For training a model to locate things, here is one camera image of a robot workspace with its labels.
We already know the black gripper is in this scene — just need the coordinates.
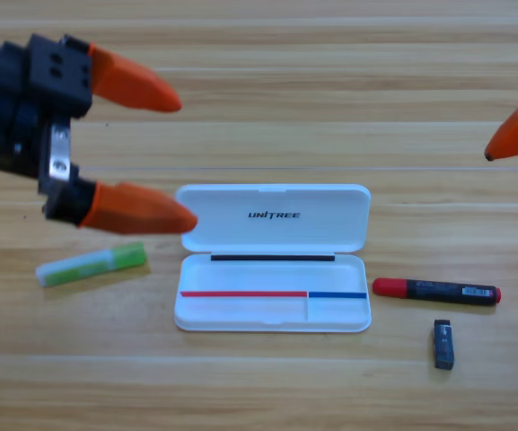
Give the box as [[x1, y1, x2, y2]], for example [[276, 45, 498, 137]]
[[0, 33, 183, 228]]

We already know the white hinged pencil case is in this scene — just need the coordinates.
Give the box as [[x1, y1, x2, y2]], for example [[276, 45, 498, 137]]
[[172, 182, 373, 334]]

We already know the red and black whiteboard marker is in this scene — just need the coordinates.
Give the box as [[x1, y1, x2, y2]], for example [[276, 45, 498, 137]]
[[371, 277, 503, 308]]

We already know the small black eraser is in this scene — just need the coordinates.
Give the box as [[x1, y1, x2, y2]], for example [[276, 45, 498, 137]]
[[432, 318, 456, 372]]

